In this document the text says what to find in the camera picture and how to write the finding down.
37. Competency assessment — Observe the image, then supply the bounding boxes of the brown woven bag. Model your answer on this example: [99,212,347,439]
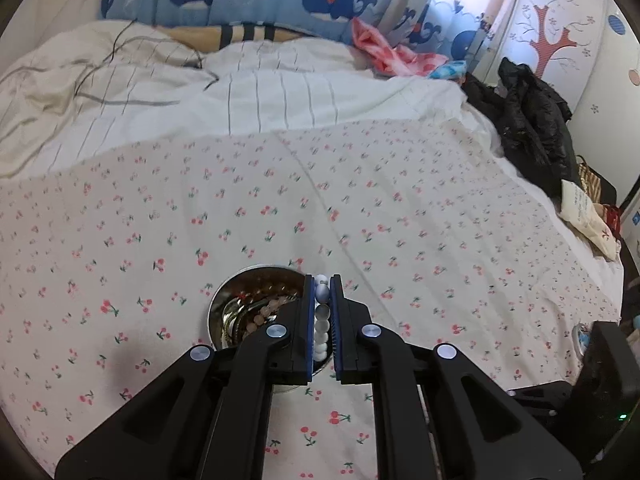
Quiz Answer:
[575,155,619,206]

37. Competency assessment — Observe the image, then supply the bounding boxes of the yellow black striped pillow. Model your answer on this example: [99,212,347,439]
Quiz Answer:
[160,21,322,52]

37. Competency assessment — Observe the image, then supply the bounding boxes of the blue patterned cloth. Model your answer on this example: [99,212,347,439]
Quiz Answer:
[427,59,469,82]

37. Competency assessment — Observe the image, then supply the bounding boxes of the cherry print bed sheet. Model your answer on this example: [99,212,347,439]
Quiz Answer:
[0,120,626,480]

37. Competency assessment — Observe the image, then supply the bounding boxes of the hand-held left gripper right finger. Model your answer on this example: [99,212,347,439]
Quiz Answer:
[329,274,584,480]

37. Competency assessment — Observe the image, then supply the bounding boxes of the black puffer jacket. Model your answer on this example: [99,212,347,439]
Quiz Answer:
[460,56,584,199]

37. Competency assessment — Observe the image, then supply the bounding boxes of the thin black cable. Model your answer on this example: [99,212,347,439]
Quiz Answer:
[75,19,139,99]

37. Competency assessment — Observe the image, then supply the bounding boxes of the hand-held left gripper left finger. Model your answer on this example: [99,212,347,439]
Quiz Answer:
[54,274,316,480]

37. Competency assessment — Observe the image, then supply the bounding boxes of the cream canvas tote bag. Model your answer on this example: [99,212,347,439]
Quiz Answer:
[558,178,621,262]

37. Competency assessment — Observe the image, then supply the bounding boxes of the pink bead bracelet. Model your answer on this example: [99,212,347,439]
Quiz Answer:
[239,294,302,335]

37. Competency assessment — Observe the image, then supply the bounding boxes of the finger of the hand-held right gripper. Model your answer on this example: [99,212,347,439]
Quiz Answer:
[507,381,574,429]

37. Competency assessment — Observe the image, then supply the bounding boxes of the pink patterned cloth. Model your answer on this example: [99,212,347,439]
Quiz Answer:
[351,17,449,79]

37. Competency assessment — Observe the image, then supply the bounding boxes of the round metal tin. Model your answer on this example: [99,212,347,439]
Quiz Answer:
[206,264,321,394]

